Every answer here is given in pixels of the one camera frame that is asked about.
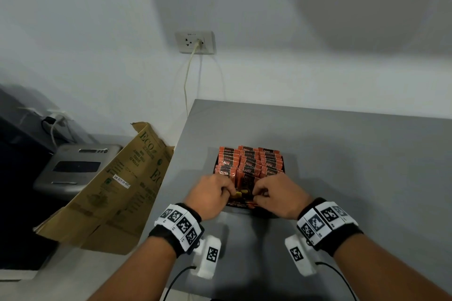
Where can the person's right hand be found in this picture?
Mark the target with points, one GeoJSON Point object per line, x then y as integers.
{"type": "Point", "coordinates": [286, 195]}

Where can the person's left hand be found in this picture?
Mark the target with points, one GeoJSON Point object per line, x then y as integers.
{"type": "Point", "coordinates": [208, 195]}

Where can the black tray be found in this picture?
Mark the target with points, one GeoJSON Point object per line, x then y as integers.
{"type": "Point", "coordinates": [261, 213]}

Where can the pile of orange coffee sachets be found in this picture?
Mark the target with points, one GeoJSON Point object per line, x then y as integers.
{"type": "Point", "coordinates": [247, 163]}
{"type": "Point", "coordinates": [243, 203]}

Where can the person's left forearm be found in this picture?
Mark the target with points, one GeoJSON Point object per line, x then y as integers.
{"type": "Point", "coordinates": [137, 272]}

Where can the person's right forearm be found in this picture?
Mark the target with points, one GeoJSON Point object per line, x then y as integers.
{"type": "Point", "coordinates": [381, 272]}

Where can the black wristband with marker tags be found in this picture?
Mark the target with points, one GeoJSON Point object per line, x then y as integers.
{"type": "Point", "coordinates": [176, 228]}
{"type": "Point", "coordinates": [328, 223]}

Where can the brown cardboard box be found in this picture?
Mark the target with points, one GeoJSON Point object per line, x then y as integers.
{"type": "Point", "coordinates": [106, 205]}

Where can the grey appliance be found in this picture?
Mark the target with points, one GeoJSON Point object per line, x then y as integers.
{"type": "Point", "coordinates": [74, 168]}

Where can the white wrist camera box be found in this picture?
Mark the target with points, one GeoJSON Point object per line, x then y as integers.
{"type": "Point", "coordinates": [300, 255]}
{"type": "Point", "coordinates": [208, 256]}

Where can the white wall socket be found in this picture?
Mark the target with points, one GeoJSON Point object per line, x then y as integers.
{"type": "Point", "coordinates": [185, 42]}

